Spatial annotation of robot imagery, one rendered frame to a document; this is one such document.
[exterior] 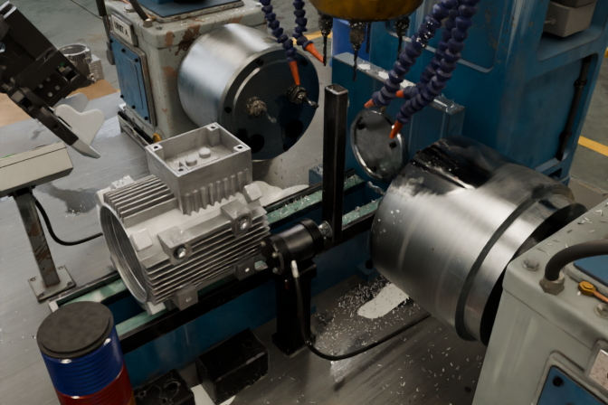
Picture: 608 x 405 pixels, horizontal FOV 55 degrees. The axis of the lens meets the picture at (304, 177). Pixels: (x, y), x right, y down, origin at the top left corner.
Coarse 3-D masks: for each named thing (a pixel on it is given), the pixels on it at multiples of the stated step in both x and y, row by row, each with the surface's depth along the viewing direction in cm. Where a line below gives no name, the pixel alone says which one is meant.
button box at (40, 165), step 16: (0, 160) 93; (16, 160) 94; (32, 160) 95; (48, 160) 96; (64, 160) 98; (0, 176) 93; (16, 176) 94; (32, 176) 95; (48, 176) 96; (64, 176) 103; (0, 192) 92
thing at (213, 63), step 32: (224, 32) 119; (256, 32) 120; (192, 64) 118; (224, 64) 112; (256, 64) 111; (288, 64) 115; (192, 96) 118; (224, 96) 110; (256, 96) 114; (288, 96) 118; (224, 128) 113; (256, 128) 118; (288, 128) 122; (256, 160) 122
